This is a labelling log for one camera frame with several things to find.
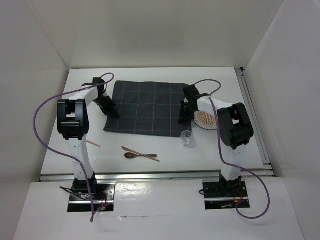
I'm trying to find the dark grey checked cloth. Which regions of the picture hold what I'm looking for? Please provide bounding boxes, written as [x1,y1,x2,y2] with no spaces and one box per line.
[103,80,192,138]

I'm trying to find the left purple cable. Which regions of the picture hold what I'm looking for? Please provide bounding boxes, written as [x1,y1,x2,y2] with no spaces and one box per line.
[33,72,116,223]

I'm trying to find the dark wooden spoon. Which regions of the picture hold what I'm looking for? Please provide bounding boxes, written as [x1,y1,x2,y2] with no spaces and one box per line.
[124,152,157,159]

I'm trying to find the purple cable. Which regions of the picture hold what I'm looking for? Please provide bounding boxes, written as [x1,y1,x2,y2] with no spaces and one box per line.
[33,72,116,223]
[193,79,271,220]

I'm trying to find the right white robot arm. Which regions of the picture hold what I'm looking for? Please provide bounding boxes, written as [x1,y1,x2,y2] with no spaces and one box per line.
[178,84,254,197]

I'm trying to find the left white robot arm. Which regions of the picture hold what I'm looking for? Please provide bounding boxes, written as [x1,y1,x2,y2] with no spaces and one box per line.
[57,77,120,200]

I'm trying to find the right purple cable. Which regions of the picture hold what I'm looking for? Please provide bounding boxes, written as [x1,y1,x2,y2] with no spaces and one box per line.
[193,79,271,220]

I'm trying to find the right aluminium rail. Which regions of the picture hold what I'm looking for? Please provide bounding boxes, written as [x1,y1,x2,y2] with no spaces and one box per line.
[234,67,273,172]

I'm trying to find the clear plastic cup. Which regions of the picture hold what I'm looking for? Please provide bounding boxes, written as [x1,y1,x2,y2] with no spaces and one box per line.
[180,130,195,148]

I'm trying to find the copper knife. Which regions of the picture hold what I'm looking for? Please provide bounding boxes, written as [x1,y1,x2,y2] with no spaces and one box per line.
[121,146,160,162]

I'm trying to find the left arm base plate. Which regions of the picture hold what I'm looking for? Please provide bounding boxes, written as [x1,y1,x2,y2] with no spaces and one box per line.
[67,182,116,213]

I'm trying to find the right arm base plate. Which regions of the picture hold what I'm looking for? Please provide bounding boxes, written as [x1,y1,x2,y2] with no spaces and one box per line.
[199,181,251,210]

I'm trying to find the front aluminium rail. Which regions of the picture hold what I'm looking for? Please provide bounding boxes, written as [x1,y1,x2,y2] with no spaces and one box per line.
[38,169,276,183]

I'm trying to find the aluminium rail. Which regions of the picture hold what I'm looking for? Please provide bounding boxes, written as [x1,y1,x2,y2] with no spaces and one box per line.
[38,169,276,183]
[234,67,273,172]

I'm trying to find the patterned glass plate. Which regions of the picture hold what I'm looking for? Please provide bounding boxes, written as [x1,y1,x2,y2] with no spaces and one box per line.
[193,111,217,131]

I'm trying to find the copper fork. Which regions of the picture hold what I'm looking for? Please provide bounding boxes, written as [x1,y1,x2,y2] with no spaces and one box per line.
[86,140,101,148]

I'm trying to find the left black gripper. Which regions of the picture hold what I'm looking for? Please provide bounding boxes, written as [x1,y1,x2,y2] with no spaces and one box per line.
[92,95,119,119]

